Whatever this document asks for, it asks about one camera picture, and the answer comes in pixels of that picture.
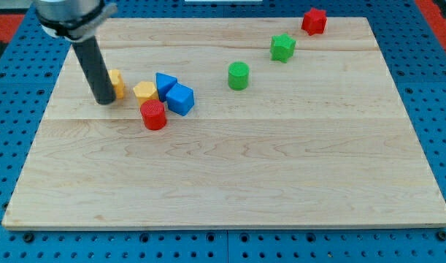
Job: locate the light wooden board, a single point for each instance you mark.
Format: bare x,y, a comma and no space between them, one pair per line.
321,142

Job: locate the blue cube block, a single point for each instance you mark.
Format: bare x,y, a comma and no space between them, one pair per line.
180,99

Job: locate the blue triangle block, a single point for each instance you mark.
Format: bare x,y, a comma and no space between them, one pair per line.
164,83

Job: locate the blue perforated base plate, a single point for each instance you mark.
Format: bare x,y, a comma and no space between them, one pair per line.
30,63

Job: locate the red star block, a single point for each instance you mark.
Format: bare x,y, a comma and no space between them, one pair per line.
314,21

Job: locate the green star block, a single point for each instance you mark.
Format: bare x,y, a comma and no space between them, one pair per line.
282,47

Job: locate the red cylinder block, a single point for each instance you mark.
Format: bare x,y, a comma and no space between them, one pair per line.
153,114

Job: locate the green cylinder block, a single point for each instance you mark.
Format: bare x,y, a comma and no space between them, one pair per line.
238,74

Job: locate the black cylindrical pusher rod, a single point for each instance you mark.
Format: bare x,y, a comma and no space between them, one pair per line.
92,63

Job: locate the yellow block behind rod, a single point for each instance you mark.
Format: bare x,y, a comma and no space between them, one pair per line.
117,83

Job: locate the yellow hexagon block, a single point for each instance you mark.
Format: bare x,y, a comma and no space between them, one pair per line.
145,91

